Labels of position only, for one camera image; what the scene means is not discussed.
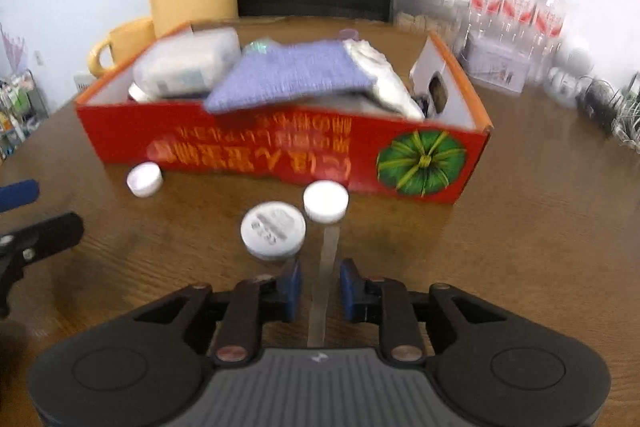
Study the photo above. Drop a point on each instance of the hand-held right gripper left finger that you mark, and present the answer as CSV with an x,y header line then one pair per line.
x,y
292,288

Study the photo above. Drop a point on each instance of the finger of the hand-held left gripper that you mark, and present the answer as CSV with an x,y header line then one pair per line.
x,y
17,194
40,232

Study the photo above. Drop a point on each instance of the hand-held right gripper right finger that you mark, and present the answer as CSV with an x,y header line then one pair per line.
x,y
350,289

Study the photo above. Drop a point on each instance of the white labelled jar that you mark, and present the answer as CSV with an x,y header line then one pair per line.
x,y
272,229

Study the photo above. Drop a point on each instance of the white round lid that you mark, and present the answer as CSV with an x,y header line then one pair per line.
x,y
325,202

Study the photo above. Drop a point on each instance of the small white jar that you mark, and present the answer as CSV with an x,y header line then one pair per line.
x,y
145,179

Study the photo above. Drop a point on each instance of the red cardboard box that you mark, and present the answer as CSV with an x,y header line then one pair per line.
x,y
250,147

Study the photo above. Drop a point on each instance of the glittery clear bag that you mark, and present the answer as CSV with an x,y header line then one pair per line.
x,y
259,47

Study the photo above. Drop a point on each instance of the yellow mug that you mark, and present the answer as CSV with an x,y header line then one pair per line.
x,y
130,39

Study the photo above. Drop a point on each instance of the white crumpled plastic bag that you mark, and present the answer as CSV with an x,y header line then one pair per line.
x,y
385,82

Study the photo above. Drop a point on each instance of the white wipes pack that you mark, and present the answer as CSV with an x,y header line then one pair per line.
x,y
185,62

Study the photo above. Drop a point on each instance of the purple knitted cloth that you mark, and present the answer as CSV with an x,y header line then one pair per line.
x,y
290,72

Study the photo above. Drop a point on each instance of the white tin box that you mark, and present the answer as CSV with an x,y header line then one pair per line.
x,y
495,62

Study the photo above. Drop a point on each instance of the white round figurine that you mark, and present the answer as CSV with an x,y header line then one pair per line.
x,y
575,59

